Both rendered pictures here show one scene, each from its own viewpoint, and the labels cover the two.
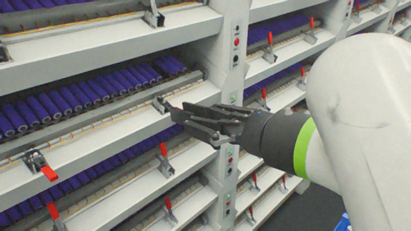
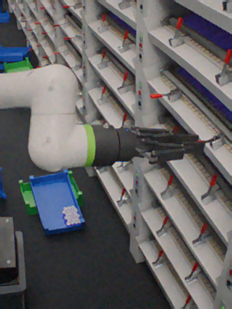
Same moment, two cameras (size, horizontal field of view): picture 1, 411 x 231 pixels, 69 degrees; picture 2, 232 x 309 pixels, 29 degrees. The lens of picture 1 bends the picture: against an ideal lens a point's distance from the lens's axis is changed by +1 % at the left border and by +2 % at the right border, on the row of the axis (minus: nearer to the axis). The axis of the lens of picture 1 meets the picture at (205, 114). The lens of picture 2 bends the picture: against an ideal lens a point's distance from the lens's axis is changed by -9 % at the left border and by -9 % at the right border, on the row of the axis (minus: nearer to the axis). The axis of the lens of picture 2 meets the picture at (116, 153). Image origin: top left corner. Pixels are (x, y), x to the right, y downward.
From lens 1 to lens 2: 1.25 m
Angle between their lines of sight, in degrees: 92
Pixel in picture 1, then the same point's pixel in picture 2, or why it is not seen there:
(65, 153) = (180, 106)
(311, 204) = not seen: outside the picture
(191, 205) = (210, 261)
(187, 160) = (217, 214)
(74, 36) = (198, 56)
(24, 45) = (187, 47)
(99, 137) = (190, 117)
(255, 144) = not seen: hidden behind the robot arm
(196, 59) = not seen: outside the picture
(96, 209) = (185, 162)
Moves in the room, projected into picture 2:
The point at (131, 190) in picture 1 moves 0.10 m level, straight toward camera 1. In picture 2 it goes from (195, 179) to (163, 176)
